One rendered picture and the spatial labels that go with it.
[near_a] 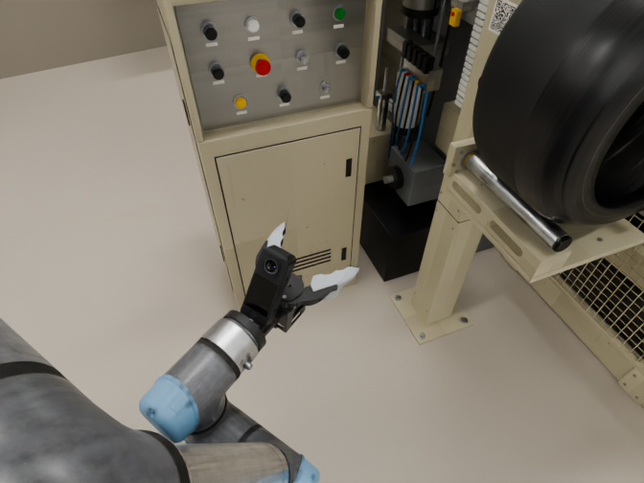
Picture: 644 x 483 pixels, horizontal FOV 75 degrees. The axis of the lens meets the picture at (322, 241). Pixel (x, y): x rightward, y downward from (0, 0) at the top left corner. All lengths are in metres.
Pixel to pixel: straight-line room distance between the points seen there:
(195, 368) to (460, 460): 1.27
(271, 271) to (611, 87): 0.58
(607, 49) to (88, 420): 0.78
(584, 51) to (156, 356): 1.70
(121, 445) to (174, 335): 1.65
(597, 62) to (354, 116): 0.77
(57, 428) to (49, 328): 1.92
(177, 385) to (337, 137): 1.01
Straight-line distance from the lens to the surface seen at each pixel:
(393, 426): 1.69
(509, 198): 1.11
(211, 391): 0.57
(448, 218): 1.48
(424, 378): 1.79
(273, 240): 0.69
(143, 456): 0.31
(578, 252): 1.21
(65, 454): 0.28
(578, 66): 0.81
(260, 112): 1.32
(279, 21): 1.24
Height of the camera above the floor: 1.57
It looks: 46 degrees down
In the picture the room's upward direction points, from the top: straight up
